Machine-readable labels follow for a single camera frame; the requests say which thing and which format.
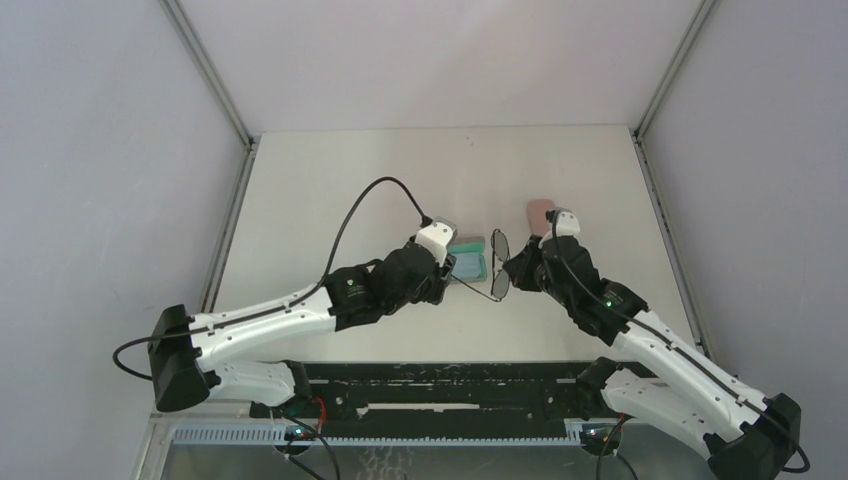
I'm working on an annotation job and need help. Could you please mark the pink glasses case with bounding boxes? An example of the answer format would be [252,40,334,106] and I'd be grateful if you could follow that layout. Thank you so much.
[525,199,555,237]

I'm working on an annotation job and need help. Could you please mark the black frame grey sunglasses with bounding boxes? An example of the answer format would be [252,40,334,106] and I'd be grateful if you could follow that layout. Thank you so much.
[451,229,511,302]

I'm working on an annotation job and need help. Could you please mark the grey marbled glasses case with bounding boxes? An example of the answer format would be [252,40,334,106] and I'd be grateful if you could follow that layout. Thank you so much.
[448,235,489,283]

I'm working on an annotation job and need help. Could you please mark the small light blue cloth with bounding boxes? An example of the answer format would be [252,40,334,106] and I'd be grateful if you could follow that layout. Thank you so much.
[452,252,487,283]

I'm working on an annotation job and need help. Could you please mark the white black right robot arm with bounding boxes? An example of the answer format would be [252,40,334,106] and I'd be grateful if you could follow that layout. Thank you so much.
[503,236,812,479]

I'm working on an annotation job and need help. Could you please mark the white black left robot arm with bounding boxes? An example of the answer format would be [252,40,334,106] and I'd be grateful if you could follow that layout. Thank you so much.
[147,242,456,413]

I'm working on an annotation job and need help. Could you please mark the black right camera cable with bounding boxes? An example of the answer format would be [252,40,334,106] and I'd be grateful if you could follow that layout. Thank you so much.
[544,209,812,475]

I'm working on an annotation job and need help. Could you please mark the black camera cable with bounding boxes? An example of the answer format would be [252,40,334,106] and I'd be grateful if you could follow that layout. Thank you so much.
[111,176,435,382]
[544,209,812,475]

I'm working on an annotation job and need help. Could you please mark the black left camera cable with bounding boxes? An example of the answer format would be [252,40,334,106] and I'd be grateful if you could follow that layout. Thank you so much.
[111,176,435,382]

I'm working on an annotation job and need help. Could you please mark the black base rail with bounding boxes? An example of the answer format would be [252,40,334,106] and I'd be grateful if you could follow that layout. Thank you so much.
[249,361,617,441]

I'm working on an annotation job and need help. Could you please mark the aluminium frame post right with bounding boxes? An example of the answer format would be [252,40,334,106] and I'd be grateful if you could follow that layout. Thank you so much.
[632,0,721,144]

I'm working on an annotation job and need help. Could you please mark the aluminium frame post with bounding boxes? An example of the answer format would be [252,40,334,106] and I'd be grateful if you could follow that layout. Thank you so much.
[158,0,256,150]
[632,0,721,144]

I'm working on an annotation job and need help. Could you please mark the aluminium frame post left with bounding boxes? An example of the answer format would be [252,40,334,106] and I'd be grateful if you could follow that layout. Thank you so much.
[158,0,256,150]

